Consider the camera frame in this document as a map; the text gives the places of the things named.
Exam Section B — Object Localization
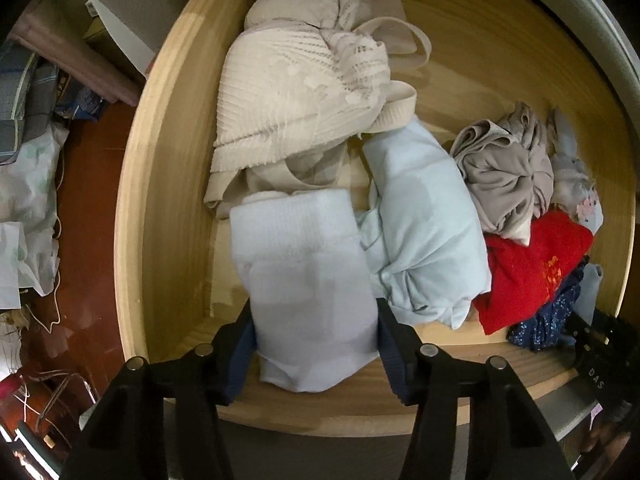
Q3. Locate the light blue knit sock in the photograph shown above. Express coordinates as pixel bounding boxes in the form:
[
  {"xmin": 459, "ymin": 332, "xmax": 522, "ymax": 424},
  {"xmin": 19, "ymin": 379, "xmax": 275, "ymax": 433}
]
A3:
[{"xmin": 573, "ymin": 263, "xmax": 604, "ymax": 326}]

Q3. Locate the blue floral lace sock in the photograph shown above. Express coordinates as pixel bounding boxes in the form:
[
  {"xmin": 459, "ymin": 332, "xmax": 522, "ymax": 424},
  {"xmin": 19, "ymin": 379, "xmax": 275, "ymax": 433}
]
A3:
[{"xmin": 548, "ymin": 108, "xmax": 604, "ymax": 234}]

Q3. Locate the pale blue garment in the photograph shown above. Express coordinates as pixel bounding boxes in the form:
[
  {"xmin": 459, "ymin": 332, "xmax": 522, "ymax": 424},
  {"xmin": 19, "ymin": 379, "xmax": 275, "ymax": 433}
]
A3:
[{"xmin": 356, "ymin": 118, "xmax": 491, "ymax": 330}]

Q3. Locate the white garment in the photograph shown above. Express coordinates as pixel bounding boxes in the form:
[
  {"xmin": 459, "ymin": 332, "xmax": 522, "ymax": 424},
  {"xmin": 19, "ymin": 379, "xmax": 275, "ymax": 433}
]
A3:
[{"xmin": 230, "ymin": 188, "xmax": 378, "ymax": 393}]

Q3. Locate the wooden top drawer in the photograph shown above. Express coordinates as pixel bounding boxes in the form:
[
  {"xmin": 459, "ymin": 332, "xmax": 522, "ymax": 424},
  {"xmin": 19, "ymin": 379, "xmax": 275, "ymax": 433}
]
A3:
[{"xmin": 113, "ymin": 0, "xmax": 637, "ymax": 438}]

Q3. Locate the navy patterned underwear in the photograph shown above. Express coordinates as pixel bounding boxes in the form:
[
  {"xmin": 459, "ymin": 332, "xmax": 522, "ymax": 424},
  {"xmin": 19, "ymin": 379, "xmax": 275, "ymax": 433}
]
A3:
[{"xmin": 506, "ymin": 256, "xmax": 589, "ymax": 352}]

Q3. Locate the red embroidered underwear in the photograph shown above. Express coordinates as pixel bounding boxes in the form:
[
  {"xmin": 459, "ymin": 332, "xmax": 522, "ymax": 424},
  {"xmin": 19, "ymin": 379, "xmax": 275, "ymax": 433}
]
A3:
[{"xmin": 473, "ymin": 210, "xmax": 593, "ymax": 336}]

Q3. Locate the taupe knotted underwear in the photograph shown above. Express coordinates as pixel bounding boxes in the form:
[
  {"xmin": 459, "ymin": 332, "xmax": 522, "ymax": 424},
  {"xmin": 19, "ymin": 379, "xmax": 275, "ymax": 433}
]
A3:
[{"xmin": 449, "ymin": 102, "xmax": 554, "ymax": 246}]

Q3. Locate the person right hand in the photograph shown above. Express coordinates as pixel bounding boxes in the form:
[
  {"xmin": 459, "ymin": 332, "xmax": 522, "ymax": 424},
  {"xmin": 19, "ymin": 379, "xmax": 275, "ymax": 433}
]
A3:
[{"xmin": 582, "ymin": 411, "xmax": 631, "ymax": 463}]

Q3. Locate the white floral bedsheet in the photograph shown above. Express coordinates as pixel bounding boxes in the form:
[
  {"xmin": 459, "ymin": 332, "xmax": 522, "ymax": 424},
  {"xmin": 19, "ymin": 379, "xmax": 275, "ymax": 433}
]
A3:
[{"xmin": 1, "ymin": 122, "xmax": 68, "ymax": 310}]

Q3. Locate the plaid grey blanket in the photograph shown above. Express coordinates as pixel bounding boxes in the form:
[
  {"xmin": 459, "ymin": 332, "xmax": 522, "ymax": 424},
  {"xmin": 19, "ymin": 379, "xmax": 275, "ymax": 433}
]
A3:
[{"xmin": 0, "ymin": 40, "xmax": 58, "ymax": 166}]

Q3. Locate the floral pink curtain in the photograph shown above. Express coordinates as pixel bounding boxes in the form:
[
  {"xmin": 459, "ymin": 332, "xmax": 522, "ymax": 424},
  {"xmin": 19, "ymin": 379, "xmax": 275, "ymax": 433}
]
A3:
[{"xmin": 8, "ymin": 0, "xmax": 141, "ymax": 106}]

